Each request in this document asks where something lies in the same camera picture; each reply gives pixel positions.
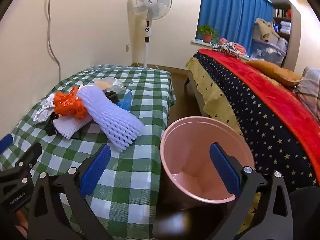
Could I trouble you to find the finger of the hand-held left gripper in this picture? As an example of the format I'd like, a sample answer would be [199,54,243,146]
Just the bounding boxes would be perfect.
[14,142,43,174]
[0,133,14,154]

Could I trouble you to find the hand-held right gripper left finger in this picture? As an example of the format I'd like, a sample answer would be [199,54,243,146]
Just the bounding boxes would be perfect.
[27,144,113,240]

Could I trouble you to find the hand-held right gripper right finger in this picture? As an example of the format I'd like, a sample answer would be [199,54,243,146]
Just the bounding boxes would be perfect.
[209,142,293,240]

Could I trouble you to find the black bag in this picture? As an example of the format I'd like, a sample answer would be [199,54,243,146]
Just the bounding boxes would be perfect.
[45,112,61,136]

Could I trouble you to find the pink plastic bin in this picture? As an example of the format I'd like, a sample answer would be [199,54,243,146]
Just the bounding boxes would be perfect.
[160,116,255,210]

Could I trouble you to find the white green printed paper bag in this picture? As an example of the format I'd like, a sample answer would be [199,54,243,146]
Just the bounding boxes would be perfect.
[32,94,57,123]

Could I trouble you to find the large white foam net sleeve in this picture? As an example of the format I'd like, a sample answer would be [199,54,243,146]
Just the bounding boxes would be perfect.
[76,85,144,153]

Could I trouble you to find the orange plastic bag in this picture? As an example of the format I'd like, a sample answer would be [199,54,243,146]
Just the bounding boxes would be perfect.
[54,87,87,120]

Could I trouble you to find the blue plastic bag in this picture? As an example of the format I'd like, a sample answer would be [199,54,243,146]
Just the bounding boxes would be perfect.
[117,90,132,112]

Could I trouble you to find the black plastic scrap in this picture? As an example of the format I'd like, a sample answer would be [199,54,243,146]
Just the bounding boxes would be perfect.
[105,91,120,104]

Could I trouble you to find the clear plastic bag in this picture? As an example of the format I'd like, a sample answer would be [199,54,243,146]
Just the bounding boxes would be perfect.
[94,77,126,95]

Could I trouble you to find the person's left hand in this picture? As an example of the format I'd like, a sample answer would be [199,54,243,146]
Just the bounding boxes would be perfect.
[14,211,29,234]

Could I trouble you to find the green checked tablecloth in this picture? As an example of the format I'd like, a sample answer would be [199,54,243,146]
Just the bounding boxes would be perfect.
[0,64,175,240]

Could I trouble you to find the navy star quilt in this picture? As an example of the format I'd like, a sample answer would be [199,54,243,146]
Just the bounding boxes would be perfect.
[192,52,318,193]

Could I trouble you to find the yellow star bed sheet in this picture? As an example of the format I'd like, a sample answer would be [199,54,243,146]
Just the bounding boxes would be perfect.
[185,56,262,233]

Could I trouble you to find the orange pillow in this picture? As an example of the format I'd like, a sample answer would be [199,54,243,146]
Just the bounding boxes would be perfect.
[246,59,303,87]

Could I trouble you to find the plaid pillow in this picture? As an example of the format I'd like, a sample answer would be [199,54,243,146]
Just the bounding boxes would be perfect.
[295,66,320,120]

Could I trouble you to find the black white striped cloth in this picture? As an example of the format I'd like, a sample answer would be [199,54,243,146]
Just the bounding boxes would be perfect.
[212,42,240,57]

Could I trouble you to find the striped clothes pile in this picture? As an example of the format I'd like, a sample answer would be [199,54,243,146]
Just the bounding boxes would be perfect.
[219,37,247,55]

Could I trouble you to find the clear storage box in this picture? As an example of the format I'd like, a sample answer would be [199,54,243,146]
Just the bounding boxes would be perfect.
[250,39,287,65]

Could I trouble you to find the white window sill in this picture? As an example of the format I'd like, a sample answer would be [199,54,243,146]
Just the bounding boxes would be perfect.
[191,39,250,58]

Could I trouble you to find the potted green plant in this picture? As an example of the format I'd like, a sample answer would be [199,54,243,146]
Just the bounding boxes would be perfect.
[197,24,220,43]

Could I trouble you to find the grey lidded container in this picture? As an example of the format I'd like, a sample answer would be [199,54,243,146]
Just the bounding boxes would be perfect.
[277,37,288,53]

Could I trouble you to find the tan jacket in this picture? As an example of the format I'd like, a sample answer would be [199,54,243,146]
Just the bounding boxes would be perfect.
[255,17,282,43]

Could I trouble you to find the brown bookshelf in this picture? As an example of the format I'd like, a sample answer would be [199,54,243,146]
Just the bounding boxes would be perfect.
[271,2,293,68]

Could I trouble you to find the blue curtain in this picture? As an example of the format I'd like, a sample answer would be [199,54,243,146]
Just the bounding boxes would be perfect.
[199,0,274,55]

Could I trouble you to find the white standing fan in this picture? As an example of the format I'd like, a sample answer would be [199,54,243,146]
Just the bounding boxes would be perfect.
[127,0,172,68]

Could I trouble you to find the grey wall cable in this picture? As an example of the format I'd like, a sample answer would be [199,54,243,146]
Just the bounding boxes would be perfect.
[45,0,62,80]

